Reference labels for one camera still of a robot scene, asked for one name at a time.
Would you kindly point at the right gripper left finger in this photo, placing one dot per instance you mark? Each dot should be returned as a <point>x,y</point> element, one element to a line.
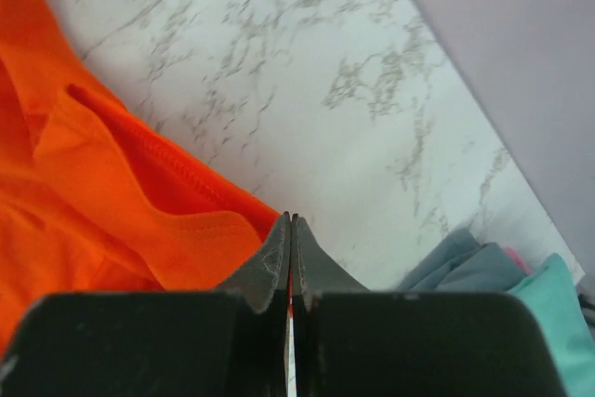
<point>228,341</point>

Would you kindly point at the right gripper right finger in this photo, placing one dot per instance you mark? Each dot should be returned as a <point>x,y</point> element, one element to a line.
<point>350,341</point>

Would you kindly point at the orange t shirt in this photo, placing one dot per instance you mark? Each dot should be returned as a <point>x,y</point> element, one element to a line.
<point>91,198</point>

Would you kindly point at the grey-blue folded t shirt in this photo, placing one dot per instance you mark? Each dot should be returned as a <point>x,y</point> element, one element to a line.
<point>459,263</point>

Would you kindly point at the pink folded t shirt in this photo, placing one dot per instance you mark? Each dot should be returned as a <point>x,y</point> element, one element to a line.
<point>519,262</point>

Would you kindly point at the teal folded t shirt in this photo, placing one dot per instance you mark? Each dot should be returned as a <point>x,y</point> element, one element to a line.
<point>550,296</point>

